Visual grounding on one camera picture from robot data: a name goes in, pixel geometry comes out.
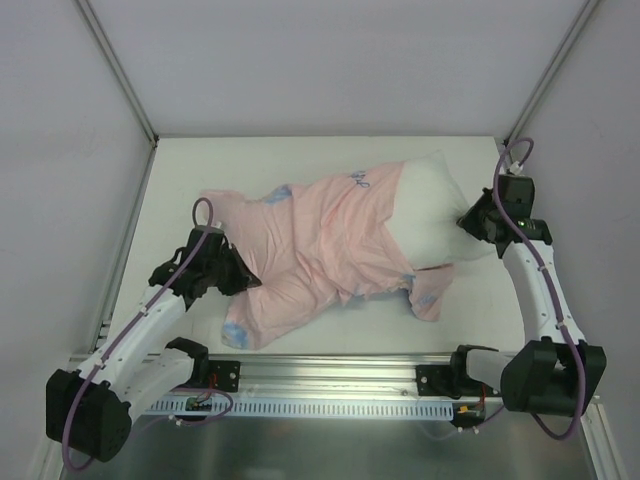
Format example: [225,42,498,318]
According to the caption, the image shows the white pillow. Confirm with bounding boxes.
[386,150,493,270]

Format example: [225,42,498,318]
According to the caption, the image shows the blue and pink printed pillowcase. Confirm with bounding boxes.
[201,161,454,350]

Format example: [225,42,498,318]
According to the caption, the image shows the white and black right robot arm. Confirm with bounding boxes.
[448,174,607,417]

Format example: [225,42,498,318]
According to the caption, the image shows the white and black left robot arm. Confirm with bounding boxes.
[46,225,261,469]

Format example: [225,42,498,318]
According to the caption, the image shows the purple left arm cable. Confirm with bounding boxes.
[63,198,217,472]

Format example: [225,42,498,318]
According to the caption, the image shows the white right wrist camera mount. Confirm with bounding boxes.
[506,162,524,176]

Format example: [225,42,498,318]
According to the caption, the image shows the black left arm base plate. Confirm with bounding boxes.
[187,360,241,393]

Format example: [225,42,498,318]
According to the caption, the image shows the white slotted cable duct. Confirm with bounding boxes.
[146,396,454,422]

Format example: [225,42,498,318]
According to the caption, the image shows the thin purple left base cable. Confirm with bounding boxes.
[139,388,236,436]

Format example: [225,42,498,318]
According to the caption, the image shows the thin purple base cable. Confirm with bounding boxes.
[424,394,506,441]
[139,388,236,436]

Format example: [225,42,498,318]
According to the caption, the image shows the aluminium mounting rail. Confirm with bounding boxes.
[58,351,601,401]

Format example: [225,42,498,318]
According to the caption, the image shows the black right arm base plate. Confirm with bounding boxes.
[415,364,462,399]

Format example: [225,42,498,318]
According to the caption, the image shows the thin purple right base cable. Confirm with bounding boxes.
[424,394,506,441]

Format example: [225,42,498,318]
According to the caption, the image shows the right aluminium frame post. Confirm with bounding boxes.
[501,0,602,147]

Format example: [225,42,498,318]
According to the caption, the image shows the aluminium frame post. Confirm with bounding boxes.
[501,0,602,147]
[74,0,160,146]

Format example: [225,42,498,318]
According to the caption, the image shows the left aluminium frame post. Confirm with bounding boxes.
[74,0,160,146]

